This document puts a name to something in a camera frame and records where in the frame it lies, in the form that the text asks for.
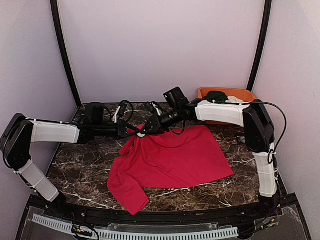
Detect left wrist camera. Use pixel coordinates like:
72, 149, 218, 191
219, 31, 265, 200
112, 100, 135, 123

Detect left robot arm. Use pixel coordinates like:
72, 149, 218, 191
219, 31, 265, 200
0, 100, 140, 218

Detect left black frame post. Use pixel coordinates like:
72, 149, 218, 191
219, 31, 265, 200
50, 0, 82, 109

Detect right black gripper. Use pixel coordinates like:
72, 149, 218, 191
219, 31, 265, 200
140, 106, 182, 134

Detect dark green garment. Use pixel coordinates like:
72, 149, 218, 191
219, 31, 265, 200
203, 91, 229, 103

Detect white slotted cable duct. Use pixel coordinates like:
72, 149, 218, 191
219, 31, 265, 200
31, 214, 239, 240

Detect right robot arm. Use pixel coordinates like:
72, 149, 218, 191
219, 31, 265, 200
138, 87, 280, 217

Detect orange plastic basin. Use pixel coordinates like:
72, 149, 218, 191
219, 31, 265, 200
197, 87, 257, 126

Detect white garment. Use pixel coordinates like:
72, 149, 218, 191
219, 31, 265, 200
226, 96, 244, 104

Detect red t-shirt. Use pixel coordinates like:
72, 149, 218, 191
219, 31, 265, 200
107, 125, 234, 216

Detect black front rail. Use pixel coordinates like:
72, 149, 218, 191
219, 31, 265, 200
27, 194, 298, 230

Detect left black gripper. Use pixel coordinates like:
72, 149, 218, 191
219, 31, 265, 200
93, 119, 141, 140

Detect right black frame post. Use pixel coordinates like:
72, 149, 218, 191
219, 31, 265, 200
246, 0, 273, 92

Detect black frame post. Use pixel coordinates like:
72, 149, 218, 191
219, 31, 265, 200
246, 0, 273, 92
50, 0, 82, 109

